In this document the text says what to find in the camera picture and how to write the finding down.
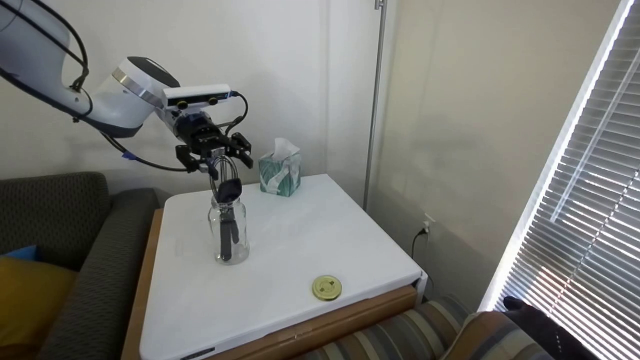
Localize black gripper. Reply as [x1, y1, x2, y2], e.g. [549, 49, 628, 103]
[174, 113, 254, 178]

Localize black dishing spoon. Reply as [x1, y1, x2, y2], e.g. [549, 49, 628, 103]
[215, 152, 242, 263]

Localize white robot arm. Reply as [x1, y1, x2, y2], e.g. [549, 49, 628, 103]
[0, 0, 254, 177]

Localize clear glass jar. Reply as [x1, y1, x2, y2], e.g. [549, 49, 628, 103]
[208, 199, 250, 267]

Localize teal patterned tissue box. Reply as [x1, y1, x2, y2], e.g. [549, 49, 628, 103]
[258, 139, 302, 196]

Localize white foam board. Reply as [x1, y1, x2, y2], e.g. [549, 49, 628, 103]
[141, 175, 426, 360]

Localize dark grey sofa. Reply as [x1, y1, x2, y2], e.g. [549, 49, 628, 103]
[0, 173, 159, 360]

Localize small green round lid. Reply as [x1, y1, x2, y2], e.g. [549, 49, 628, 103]
[313, 275, 342, 302]

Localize blue cushion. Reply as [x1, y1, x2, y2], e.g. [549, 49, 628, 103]
[2, 244, 39, 260]

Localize metal floor lamp pole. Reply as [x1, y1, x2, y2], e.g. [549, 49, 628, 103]
[363, 0, 389, 210]

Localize yellow cushion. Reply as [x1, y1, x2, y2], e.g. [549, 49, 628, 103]
[0, 256, 76, 353]

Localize striped armchair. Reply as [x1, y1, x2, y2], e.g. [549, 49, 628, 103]
[293, 300, 554, 360]

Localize white window blinds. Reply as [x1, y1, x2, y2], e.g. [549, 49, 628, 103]
[481, 0, 640, 360]

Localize black wire whisk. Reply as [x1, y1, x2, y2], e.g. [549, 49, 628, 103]
[213, 157, 239, 263]

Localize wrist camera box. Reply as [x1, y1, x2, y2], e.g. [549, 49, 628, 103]
[162, 85, 230, 110]

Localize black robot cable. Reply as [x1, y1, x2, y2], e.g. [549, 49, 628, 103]
[0, 0, 253, 175]

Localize wall outlet with plug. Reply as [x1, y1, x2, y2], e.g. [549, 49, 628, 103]
[410, 219, 432, 259]

